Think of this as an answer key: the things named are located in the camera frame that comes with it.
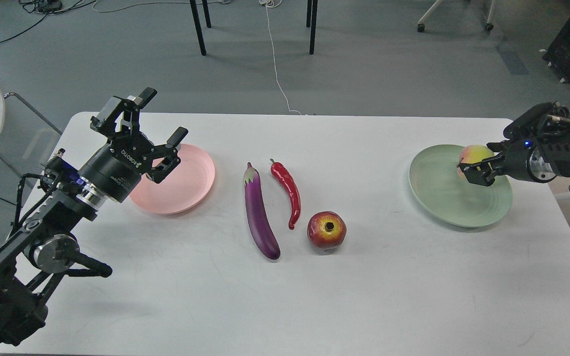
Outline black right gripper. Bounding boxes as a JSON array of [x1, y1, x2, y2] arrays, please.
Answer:
[[458, 140, 537, 186]]

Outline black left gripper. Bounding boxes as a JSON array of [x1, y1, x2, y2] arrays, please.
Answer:
[[79, 88, 189, 203]]

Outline yellow-pink peach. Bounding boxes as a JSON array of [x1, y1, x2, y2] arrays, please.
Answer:
[[458, 145, 495, 164]]

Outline red chili pepper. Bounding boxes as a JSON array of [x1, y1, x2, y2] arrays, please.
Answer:
[[270, 158, 301, 230]]

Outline purple eggplant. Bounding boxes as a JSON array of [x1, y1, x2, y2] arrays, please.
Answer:
[[243, 162, 281, 261]]

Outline red pomegranate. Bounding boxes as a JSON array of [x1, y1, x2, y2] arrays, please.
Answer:
[[307, 211, 348, 250]]

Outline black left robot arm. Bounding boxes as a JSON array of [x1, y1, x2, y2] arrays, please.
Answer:
[[0, 88, 188, 346]]

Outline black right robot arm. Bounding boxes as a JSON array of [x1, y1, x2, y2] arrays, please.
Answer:
[[458, 103, 570, 192]]

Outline green plate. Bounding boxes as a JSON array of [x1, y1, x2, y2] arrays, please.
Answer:
[[409, 144, 513, 228]]

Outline pink plate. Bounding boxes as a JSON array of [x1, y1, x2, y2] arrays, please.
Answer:
[[129, 144, 216, 215]]

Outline black table leg left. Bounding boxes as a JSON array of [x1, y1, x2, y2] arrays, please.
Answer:
[[189, 0, 212, 56]]

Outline black table leg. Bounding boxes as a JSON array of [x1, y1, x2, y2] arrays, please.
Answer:
[[189, 0, 212, 56], [305, 0, 319, 55]]

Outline office chair base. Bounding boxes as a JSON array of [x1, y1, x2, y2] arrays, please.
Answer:
[[416, 0, 499, 34]]

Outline black table leg right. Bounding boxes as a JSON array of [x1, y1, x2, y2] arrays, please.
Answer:
[[305, 0, 319, 55]]

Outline black floor cables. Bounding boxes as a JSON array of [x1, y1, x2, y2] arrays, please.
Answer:
[[0, 0, 97, 52]]

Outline white floor cable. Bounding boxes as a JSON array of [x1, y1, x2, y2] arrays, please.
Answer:
[[258, 0, 308, 116]]

